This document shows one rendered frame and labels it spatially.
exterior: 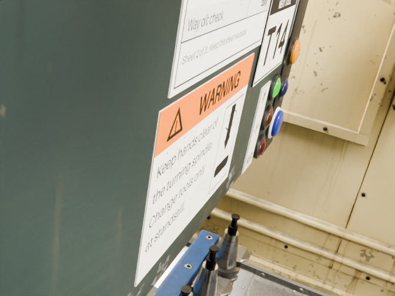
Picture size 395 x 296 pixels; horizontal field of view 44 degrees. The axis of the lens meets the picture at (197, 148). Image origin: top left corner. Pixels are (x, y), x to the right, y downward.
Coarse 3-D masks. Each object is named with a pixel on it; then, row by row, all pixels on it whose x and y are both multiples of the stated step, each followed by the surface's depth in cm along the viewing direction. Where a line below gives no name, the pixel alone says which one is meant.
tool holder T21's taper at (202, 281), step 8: (216, 264) 79; (200, 272) 79; (208, 272) 78; (216, 272) 78; (200, 280) 78; (208, 280) 78; (216, 280) 79; (192, 288) 81; (200, 288) 79; (208, 288) 78; (216, 288) 80
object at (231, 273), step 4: (236, 264) 91; (220, 268) 89; (232, 268) 89; (236, 268) 90; (220, 272) 88; (224, 272) 88; (228, 272) 88; (232, 272) 88; (236, 272) 89; (224, 276) 88; (228, 276) 89; (232, 276) 89; (236, 276) 90; (232, 280) 89
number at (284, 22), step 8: (280, 16) 40; (288, 16) 43; (280, 24) 41; (288, 24) 44; (280, 32) 42; (280, 40) 43; (272, 48) 41; (280, 48) 44; (272, 56) 42; (280, 56) 45; (272, 64) 43
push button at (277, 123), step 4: (280, 112) 52; (276, 116) 52; (280, 116) 52; (276, 120) 52; (280, 120) 52; (276, 124) 52; (280, 124) 53; (272, 128) 52; (276, 128) 52; (272, 132) 52; (276, 132) 52
